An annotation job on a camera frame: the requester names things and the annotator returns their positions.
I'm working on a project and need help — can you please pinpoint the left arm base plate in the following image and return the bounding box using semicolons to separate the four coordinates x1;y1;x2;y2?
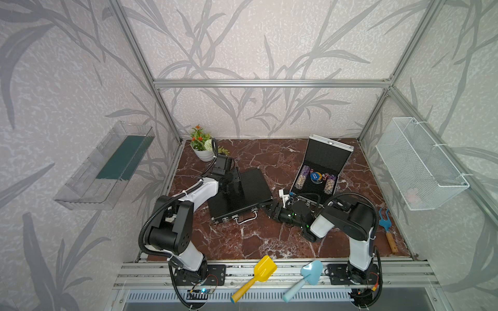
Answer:
173;264;226;286

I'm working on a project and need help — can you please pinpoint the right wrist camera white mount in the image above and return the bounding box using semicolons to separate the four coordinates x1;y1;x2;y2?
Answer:
278;189;291;208

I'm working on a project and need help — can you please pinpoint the white wire mesh basket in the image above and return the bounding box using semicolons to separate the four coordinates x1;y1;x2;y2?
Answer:
376;117;469;211

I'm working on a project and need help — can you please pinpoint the yellow toy shovel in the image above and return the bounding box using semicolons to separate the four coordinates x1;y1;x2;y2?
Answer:
230;255;278;303

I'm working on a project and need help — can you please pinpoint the blue garden fork wooden handle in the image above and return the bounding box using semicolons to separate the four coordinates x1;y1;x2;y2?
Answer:
379;210;399;254

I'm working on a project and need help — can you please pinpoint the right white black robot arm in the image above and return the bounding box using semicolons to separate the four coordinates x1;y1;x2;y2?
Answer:
260;189;379;285

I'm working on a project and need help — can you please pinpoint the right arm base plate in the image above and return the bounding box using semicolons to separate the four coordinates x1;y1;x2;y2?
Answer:
326;264;379;287

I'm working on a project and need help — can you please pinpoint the light blue toy trowel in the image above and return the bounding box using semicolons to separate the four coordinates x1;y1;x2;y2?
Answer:
283;260;324;303

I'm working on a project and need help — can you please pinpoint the black poker set case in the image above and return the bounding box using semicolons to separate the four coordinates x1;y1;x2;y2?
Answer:
207;168;274;224

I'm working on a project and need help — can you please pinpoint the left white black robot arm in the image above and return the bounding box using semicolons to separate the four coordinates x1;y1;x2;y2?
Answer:
138;154;240;284

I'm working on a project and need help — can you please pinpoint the potted plant white pot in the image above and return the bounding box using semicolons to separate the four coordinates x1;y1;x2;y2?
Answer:
190;125;215;162

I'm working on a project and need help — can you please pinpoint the clear plastic wall shelf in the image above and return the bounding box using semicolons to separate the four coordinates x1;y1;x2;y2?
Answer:
54;121;155;211

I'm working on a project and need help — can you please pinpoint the aluminium front rail frame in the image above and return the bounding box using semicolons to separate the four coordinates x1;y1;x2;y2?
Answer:
110;258;440;290

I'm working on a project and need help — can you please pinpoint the silver poker set case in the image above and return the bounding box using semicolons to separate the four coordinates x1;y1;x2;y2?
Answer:
290;135;354;204

